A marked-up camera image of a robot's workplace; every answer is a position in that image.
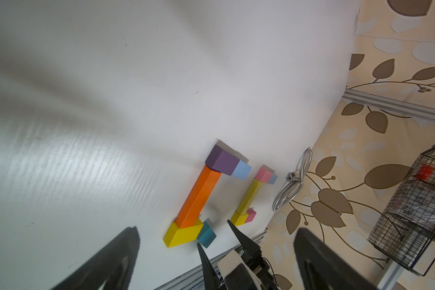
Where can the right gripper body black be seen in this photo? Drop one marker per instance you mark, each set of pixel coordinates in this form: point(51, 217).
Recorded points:
point(260, 267)

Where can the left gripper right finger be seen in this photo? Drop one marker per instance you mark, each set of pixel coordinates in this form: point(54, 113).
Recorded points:
point(322, 269)

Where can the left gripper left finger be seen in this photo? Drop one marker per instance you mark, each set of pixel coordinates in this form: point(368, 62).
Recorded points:
point(109, 269)

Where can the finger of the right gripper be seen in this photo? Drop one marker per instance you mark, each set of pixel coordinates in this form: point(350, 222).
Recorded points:
point(211, 279)
point(252, 249)

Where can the yellow block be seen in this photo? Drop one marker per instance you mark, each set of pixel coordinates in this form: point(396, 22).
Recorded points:
point(239, 219)
point(177, 236)

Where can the magenta block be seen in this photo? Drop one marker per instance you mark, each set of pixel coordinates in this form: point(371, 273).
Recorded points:
point(251, 215)

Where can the teal block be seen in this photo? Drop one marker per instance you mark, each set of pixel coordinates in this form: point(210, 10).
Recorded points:
point(206, 236)

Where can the long yellow-green block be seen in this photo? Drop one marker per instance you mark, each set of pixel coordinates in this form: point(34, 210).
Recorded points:
point(249, 197)

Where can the light blue block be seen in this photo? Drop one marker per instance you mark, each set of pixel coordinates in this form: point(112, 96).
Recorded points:
point(242, 170)
point(273, 179)

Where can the pink block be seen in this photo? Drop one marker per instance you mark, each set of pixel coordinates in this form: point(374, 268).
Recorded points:
point(264, 175)

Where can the orange long block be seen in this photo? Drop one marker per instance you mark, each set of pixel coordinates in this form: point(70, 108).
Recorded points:
point(198, 197)

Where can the purple block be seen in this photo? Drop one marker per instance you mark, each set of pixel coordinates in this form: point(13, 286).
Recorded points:
point(221, 161)

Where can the plastic bag in basket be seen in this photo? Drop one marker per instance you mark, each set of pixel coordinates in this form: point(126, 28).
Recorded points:
point(414, 204)

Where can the right wire basket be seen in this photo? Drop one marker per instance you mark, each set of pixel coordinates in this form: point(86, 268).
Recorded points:
point(407, 227)

